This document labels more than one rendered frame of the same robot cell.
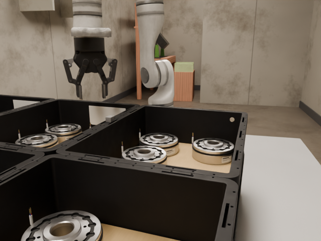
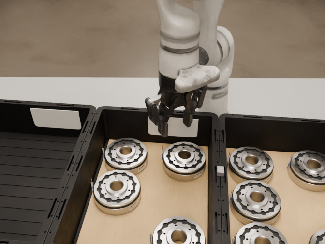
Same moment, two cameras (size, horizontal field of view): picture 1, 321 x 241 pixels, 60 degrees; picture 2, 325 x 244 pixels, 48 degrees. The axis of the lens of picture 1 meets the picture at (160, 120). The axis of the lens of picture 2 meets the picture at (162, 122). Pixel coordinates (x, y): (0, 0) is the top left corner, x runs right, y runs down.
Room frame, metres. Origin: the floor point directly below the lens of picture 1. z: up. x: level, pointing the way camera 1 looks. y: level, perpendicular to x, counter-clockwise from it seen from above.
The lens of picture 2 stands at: (0.16, 0.34, 1.48)
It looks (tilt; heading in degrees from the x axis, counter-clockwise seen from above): 40 degrees down; 347
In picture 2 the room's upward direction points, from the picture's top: straight up
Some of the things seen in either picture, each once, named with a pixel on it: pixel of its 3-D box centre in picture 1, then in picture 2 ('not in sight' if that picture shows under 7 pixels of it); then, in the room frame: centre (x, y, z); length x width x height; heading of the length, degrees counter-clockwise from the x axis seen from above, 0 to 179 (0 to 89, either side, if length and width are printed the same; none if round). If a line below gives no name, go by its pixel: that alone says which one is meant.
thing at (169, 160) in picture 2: not in sight; (184, 156); (0.75, 0.15, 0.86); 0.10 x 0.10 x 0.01
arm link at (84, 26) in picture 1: (89, 24); (184, 58); (0.71, 0.17, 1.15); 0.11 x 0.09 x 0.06; 20
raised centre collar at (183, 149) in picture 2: not in sight; (184, 155); (0.75, 0.15, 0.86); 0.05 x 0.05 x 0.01
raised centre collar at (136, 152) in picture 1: (144, 152); (256, 197); (0.59, 0.04, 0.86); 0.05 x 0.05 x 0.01
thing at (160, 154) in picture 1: (144, 154); (256, 199); (0.59, 0.04, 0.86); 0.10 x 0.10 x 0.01
